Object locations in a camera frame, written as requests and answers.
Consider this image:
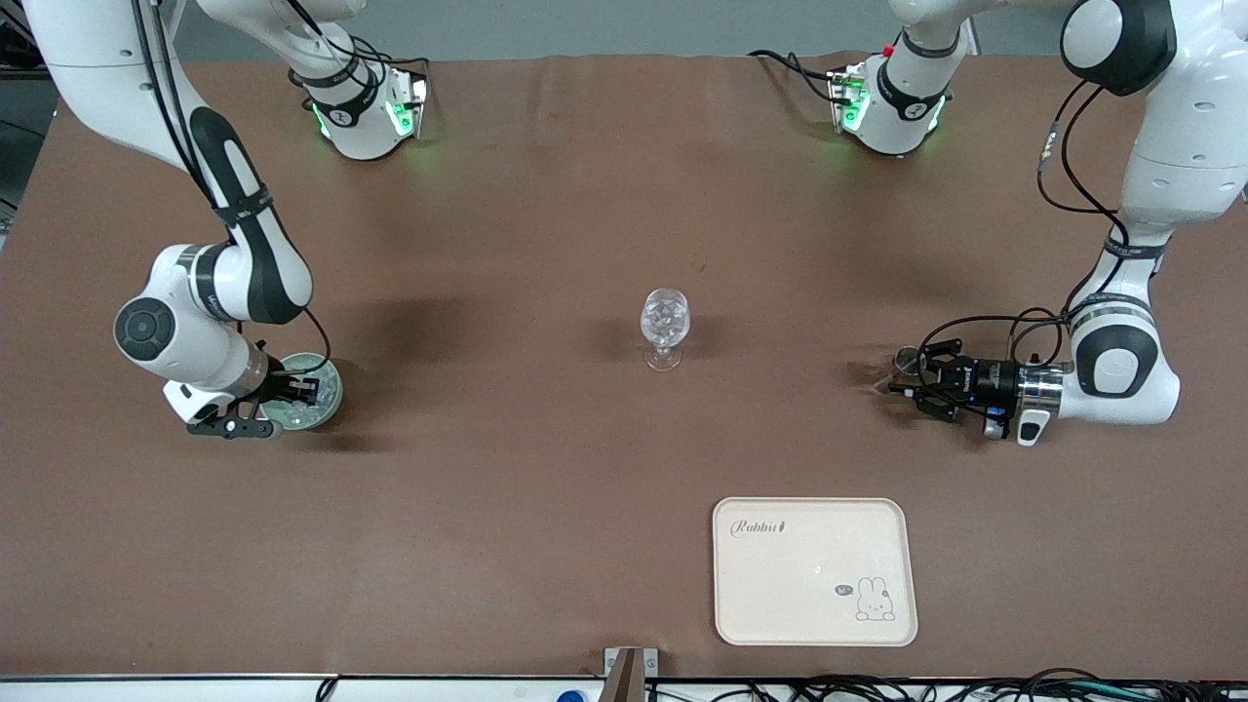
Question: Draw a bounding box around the clear ice cubes pile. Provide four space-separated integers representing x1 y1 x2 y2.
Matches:
278 363 338 426

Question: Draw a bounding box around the silver metal jigger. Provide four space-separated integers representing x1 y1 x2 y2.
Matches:
875 346 927 396

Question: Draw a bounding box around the clear faceted wine glass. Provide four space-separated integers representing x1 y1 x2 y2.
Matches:
639 288 691 372

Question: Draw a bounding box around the pale green round bowl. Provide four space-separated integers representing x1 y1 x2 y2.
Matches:
255 352 344 433

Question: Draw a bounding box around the cream rabbit print tray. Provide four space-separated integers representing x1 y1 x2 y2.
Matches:
712 497 919 648

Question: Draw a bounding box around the brown table cover sheet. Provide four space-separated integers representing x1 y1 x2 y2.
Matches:
0 54 1248 682

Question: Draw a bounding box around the white table edge rail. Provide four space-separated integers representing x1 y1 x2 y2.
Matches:
0 673 607 702

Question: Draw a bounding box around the black cable bundle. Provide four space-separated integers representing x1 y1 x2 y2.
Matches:
643 668 1248 702

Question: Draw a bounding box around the black left arm base cable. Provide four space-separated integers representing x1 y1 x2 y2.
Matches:
749 49 841 103

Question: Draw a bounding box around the black arm base cable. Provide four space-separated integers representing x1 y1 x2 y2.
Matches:
283 0 430 108
749 49 841 103

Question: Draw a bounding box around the black right arm base cable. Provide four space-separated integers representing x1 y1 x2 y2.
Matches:
283 0 430 108

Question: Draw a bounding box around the grey metal camera bracket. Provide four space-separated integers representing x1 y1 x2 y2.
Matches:
603 646 660 702

